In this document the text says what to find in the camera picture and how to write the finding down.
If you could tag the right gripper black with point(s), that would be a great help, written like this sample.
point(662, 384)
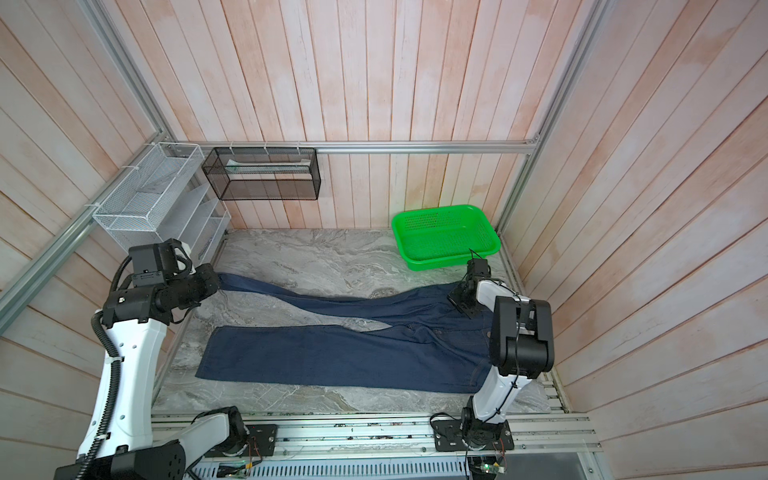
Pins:
point(455, 297)

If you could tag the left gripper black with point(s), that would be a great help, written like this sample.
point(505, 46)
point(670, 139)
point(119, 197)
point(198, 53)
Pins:
point(211, 283)

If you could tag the dark blue denim trousers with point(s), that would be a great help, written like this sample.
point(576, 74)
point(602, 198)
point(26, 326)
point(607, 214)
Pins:
point(427, 344)

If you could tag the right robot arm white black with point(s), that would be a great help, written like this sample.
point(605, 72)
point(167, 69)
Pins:
point(521, 348)

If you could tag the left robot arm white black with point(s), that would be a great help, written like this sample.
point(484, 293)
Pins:
point(131, 326)

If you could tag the green plastic basket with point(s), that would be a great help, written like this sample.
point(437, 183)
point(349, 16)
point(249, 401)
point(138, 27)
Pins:
point(443, 236)

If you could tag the white mesh tiered shelf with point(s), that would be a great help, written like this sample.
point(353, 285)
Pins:
point(164, 196)

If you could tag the green circuit board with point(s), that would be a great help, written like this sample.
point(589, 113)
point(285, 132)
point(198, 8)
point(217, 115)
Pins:
point(484, 468)

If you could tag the black mesh wall basket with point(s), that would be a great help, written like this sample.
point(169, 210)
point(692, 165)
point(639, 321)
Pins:
point(263, 173)

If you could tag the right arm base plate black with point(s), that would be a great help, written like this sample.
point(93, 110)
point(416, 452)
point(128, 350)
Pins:
point(452, 435)

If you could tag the horizontal aluminium wall rail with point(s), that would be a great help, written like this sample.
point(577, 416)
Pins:
point(373, 147)

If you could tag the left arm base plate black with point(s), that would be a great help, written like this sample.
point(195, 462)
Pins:
point(254, 439)

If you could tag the left aluminium wall rail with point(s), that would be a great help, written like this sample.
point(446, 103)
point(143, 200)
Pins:
point(32, 278)

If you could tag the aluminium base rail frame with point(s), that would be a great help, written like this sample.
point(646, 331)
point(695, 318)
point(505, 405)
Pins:
point(401, 446)

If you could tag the left aluminium corner post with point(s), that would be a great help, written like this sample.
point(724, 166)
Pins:
point(105, 29)

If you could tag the aluminium corner post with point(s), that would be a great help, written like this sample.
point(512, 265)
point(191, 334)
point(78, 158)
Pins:
point(584, 44)
point(105, 29)

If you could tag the right aluminium corner post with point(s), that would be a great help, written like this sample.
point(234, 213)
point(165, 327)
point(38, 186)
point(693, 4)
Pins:
point(584, 44)

